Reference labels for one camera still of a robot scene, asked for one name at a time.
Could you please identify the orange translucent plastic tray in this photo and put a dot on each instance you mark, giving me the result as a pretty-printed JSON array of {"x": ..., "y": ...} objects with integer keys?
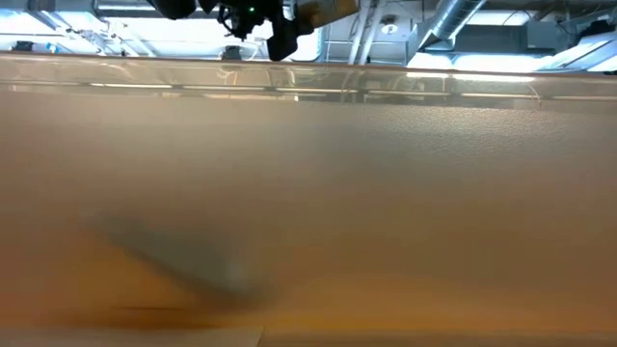
[{"x": 385, "y": 193}]

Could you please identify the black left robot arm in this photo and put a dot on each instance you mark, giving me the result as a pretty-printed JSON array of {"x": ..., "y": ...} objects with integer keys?
[{"x": 173, "y": 7}]

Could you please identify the round white ceiling fixture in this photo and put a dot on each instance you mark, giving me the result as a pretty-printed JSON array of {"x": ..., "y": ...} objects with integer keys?
[{"x": 389, "y": 28}]

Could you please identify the bright ceiling light panel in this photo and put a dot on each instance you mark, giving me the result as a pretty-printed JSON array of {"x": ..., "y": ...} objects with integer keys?
[{"x": 482, "y": 61}]

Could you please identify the grey horizontal ceiling pipe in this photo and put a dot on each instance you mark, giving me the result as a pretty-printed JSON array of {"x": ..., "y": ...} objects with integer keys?
[{"x": 120, "y": 8}]

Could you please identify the orange noodle packet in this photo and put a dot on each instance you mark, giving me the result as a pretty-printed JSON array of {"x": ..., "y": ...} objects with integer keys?
[{"x": 332, "y": 9}]

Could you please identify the white slanted pipe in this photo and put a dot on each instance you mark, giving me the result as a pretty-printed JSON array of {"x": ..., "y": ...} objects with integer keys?
[
  {"x": 370, "y": 38},
  {"x": 356, "y": 43}
]

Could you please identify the grey rectangular ceiling duct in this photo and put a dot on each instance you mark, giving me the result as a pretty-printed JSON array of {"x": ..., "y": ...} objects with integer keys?
[{"x": 501, "y": 38}]

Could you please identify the corrugated silver ceiling duct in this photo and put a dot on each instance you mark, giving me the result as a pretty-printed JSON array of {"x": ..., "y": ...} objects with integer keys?
[{"x": 313, "y": 48}]

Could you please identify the black ceiling device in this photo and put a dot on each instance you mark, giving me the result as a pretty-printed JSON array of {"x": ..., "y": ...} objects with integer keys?
[
  {"x": 21, "y": 45},
  {"x": 231, "y": 52}
]

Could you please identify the spiral metal ceiling duct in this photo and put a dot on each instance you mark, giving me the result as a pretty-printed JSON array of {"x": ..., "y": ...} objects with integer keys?
[{"x": 453, "y": 19}]

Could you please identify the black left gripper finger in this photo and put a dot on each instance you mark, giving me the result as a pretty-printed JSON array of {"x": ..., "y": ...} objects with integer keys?
[{"x": 283, "y": 43}]

